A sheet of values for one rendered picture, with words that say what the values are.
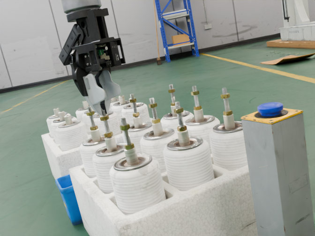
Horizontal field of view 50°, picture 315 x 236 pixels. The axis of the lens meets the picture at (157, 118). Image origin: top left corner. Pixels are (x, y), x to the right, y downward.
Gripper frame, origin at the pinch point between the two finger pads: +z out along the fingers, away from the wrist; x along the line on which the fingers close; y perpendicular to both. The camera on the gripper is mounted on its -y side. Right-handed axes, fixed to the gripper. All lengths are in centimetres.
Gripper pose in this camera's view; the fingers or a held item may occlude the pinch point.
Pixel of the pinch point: (100, 108)
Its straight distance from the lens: 73.9
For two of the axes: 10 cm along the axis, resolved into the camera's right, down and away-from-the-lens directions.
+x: 6.4, -3.0, 7.1
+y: 7.4, 0.1, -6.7
